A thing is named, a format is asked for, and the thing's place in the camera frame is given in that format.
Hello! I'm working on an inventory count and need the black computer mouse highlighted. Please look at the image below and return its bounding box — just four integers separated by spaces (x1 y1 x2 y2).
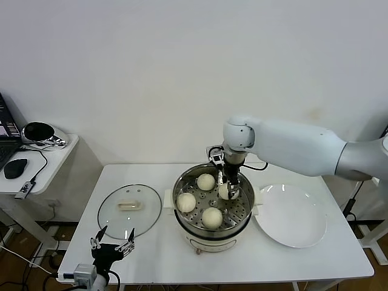
4 158 29 179

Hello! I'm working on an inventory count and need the white round plate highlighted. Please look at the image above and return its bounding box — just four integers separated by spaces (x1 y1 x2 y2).
253 184 328 249

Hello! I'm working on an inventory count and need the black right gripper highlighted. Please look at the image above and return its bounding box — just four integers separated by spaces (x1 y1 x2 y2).
218 162 242 199

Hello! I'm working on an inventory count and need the white floor cable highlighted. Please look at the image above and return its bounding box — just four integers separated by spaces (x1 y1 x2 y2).
0 244 58 278

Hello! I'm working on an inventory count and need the black usb cable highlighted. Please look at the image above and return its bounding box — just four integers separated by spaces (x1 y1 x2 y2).
18 145 49 184

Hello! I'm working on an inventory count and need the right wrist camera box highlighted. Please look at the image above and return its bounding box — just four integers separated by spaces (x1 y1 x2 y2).
206 145 226 167

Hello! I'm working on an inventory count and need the black power adapter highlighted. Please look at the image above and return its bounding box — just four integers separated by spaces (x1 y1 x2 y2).
342 196 358 219

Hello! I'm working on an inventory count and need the stainless steel steamer basket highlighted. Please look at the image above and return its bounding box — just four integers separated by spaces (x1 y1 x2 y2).
163 164 263 236

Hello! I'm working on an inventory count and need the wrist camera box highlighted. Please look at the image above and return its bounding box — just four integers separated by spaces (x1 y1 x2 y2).
62 263 98 287
206 145 226 167

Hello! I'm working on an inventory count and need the chrome dome device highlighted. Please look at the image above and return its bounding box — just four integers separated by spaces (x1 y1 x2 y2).
22 121 72 150

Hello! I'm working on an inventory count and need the white side table with mouse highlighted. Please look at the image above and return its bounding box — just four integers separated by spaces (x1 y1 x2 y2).
0 134 104 254

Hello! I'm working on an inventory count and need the white steamed baozi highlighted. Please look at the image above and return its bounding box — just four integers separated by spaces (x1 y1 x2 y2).
218 184 234 200
201 207 224 229
176 192 196 213
196 173 216 192

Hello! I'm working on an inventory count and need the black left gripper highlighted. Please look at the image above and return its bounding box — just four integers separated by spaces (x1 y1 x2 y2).
89 226 136 273

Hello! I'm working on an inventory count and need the glass lid with cream handle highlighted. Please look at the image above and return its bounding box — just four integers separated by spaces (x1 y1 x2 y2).
97 184 162 241

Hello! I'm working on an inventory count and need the black laptop with lit screen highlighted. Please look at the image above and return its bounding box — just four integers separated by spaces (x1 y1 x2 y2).
0 90 24 172

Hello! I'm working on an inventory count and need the grey usb hub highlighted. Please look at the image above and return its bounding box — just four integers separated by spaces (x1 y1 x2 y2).
15 181 38 200

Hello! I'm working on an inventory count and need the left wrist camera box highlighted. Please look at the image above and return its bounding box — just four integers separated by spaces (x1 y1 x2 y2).
62 263 98 287

